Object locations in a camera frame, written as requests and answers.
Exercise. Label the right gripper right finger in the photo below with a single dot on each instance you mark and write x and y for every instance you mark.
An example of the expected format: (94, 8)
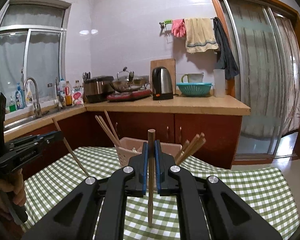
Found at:
(173, 180)

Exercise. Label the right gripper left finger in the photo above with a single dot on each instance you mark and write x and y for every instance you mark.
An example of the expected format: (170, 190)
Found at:
(129, 181)

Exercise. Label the wooden chopstick pile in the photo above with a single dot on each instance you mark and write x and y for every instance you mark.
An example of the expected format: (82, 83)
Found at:
(70, 149)

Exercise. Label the long crossing wooden chopstick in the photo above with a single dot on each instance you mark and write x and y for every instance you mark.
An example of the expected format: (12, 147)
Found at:
(151, 170)

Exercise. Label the wooden kitchen counter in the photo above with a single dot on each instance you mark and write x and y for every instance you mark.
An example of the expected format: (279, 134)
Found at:
(175, 121)

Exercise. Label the kitchen window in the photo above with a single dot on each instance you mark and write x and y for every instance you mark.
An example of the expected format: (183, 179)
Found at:
(32, 47)

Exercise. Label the person left hand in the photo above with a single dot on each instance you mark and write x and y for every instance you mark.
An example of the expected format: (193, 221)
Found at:
(13, 182)

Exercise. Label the green checkered tablecloth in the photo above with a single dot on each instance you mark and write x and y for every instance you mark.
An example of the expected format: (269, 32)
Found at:
(265, 190)

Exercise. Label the blue detergent bottle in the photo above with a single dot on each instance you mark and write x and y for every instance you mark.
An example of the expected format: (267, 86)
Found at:
(19, 97)

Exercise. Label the white spray bottle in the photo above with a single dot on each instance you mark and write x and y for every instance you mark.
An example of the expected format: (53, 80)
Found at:
(28, 95)

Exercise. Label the red induction cooker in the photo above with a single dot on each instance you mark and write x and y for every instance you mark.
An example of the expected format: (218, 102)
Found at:
(129, 96)

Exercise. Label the teal plastic colander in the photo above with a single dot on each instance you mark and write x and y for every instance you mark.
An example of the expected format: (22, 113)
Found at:
(195, 89)

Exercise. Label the steel electric kettle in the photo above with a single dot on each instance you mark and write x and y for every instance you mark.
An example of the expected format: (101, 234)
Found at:
(162, 88)

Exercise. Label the pink white refill pouch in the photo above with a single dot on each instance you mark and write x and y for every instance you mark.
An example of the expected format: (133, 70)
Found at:
(77, 96)

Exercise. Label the steel rice cooker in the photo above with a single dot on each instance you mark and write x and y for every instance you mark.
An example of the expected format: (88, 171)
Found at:
(96, 89)

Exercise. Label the steel wok with lid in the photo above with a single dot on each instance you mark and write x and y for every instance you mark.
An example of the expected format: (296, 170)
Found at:
(127, 81)

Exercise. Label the translucent plastic jug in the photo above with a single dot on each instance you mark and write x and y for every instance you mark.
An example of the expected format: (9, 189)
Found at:
(219, 78)

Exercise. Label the dark hanging cloth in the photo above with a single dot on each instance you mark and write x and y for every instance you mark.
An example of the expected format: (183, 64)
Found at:
(225, 58)

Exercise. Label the yellow hanging towel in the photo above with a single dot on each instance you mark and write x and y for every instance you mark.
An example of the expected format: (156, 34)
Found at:
(199, 35)

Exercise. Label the pink rubber glove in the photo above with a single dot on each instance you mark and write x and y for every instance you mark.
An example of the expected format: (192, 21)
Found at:
(178, 28)

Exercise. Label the glass sliding door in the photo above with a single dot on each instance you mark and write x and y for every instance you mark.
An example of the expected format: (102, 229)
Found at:
(264, 36)

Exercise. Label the white mug green handle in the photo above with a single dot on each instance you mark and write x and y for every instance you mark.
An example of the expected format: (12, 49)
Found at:
(192, 78)

